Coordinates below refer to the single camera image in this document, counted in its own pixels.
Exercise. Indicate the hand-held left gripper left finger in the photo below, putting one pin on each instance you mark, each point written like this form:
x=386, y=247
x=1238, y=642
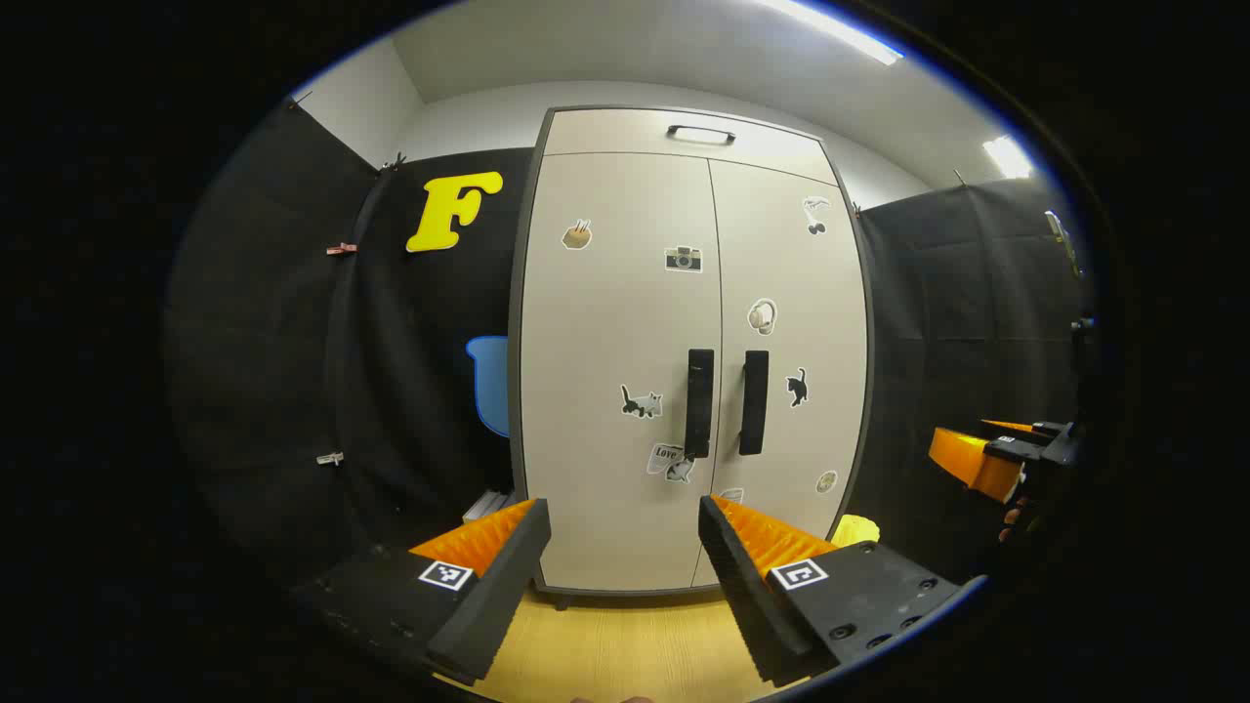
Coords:
x=498, y=596

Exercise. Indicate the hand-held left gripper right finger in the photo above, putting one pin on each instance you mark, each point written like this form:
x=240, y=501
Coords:
x=747, y=605

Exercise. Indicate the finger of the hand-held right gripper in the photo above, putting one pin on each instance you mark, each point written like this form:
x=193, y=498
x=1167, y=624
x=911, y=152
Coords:
x=962, y=459
x=1016, y=427

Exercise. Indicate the beige cabinet door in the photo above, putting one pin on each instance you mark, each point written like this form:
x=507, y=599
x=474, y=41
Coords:
x=781, y=264
x=605, y=322

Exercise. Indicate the beige double-door shoe cabinet body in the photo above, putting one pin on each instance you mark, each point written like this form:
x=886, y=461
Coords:
x=625, y=132

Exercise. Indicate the white purple book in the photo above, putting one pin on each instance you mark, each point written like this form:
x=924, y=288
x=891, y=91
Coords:
x=479, y=507

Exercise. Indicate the black backdrop cloth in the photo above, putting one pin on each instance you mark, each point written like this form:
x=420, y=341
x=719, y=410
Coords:
x=264, y=342
x=957, y=322

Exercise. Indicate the yellow ribbed round object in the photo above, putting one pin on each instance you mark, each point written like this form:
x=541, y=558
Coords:
x=855, y=529

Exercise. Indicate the red clip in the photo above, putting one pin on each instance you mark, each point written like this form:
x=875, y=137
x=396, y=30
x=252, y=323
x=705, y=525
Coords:
x=342, y=249

